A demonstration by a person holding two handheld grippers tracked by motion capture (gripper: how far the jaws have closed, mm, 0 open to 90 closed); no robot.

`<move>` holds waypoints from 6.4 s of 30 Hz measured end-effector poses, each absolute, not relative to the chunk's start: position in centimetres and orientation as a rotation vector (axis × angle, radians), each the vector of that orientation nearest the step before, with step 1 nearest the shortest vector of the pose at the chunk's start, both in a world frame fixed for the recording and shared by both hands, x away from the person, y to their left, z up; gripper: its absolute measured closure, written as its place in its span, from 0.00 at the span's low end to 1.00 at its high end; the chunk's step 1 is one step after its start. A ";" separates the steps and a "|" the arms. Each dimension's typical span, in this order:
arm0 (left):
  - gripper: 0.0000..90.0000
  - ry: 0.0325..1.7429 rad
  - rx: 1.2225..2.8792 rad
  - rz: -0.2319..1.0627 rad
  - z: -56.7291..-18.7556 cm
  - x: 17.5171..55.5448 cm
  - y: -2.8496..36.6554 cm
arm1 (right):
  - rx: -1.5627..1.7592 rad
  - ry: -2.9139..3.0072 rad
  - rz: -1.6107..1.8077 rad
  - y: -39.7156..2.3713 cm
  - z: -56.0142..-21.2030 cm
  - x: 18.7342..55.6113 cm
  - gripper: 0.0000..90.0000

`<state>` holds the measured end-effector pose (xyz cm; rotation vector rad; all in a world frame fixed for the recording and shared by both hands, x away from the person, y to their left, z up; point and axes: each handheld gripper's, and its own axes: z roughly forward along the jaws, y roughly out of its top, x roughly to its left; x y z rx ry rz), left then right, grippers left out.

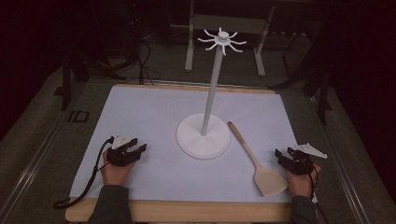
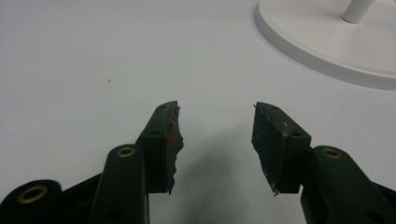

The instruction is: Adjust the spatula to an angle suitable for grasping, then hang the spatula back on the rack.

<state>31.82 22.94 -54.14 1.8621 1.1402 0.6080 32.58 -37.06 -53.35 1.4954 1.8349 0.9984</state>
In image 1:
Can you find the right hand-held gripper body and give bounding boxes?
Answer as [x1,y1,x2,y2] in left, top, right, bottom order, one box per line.
[285,143,329,176]

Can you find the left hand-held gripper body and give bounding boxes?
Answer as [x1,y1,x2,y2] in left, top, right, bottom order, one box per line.
[106,133,138,168]

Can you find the wooden spatula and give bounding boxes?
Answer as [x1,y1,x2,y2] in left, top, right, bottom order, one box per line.
[226,120,289,198]

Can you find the white utensil rack stand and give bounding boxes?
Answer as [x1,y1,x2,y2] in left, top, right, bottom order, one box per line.
[176,26,248,161]

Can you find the person's left hand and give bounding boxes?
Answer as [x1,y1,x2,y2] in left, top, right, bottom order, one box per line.
[100,148,135,188]

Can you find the person's right hand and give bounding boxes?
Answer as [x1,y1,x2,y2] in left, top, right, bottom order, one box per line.
[284,162,322,199]

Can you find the white table mat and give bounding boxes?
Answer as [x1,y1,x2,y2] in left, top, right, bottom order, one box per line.
[68,85,316,203]

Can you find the black tripod stand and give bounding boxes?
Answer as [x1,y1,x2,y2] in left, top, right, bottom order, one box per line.
[60,46,127,112]
[268,30,332,126]

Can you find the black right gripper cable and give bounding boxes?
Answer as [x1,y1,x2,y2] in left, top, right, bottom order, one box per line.
[306,172,330,224]

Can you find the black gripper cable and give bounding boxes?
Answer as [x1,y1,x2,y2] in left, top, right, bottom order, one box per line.
[52,135,116,210]
[306,172,330,224]

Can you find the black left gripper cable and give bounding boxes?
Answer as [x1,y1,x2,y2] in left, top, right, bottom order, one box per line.
[52,135,116,210]

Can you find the metal floor rail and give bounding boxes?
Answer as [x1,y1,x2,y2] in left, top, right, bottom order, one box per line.
[0,77,92,224]
[305,91,372,224]

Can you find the black floor cables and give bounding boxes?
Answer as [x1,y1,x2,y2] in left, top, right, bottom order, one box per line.
[135,39,163,86]

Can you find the grey metal frame stand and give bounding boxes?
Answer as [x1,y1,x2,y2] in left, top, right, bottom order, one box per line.
[184,0,276,78]

